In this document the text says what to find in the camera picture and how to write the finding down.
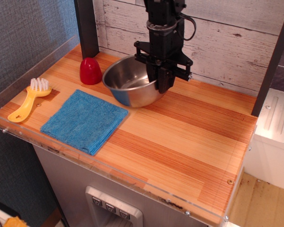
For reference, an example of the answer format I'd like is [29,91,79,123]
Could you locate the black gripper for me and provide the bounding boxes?
[134,22,193,94]

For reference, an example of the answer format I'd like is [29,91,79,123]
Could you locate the steel bowl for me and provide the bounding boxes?
[102,54,165,108]

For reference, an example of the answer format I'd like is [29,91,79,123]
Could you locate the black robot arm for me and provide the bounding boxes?
[134,0,196,94]

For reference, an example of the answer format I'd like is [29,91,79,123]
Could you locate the blue cloth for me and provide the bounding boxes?
[40,89,128,156]

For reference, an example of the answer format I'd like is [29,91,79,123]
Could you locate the yellow scrub brush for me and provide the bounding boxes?
[8,78,52,123]

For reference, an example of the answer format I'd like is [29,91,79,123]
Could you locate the white toy sink unit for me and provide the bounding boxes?
[243,89,284,189]

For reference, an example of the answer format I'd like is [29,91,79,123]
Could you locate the grey toy fridge cabinet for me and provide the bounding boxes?
[34,146,205,227]

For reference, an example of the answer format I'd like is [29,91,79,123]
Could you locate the silver dispenser panel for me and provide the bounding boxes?
[85,186,143,227]

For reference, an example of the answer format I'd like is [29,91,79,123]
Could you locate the clear acrylic table guard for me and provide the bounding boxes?
[0,36,257,227]

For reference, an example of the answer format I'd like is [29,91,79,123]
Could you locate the yellow object bottom left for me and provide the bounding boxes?
[3,217,27,227]

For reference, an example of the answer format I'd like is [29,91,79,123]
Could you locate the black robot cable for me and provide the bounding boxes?
[179,13,197,41]

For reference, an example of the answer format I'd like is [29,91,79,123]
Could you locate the dark left frame post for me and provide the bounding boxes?
[74,0,99,59]

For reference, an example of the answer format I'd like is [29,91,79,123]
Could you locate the dark frame post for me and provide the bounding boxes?
[251,23,284,117]
[74,0,99,59]

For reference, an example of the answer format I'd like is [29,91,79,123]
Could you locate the dark right frame post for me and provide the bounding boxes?
[251,23,284,117]

